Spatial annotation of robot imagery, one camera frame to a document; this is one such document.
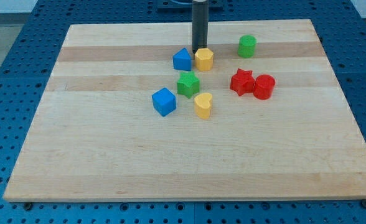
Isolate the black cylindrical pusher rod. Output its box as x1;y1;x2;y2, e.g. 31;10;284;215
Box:
192;0;209;54

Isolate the blue triangle block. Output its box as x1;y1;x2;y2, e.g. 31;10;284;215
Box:
172;48;192;71

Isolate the blue cube block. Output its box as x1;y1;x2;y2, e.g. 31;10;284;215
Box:
151;88;177;117

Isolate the yellow hexagon block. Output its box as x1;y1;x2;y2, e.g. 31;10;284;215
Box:
195;48;214;71

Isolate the green cylinder block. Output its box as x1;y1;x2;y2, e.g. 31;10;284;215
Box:
237;35;257;58

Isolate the green star block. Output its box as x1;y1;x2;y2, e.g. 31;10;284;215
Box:
177;71;200;98

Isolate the red star block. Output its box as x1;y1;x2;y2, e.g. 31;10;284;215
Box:
230;68;255;96

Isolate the yellow heart block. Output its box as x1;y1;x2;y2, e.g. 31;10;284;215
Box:
194;93;213;119

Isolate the red cylinder block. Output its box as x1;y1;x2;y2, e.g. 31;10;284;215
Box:
253;74;276;100

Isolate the wooden board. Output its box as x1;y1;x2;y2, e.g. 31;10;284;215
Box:
3;19;366;202

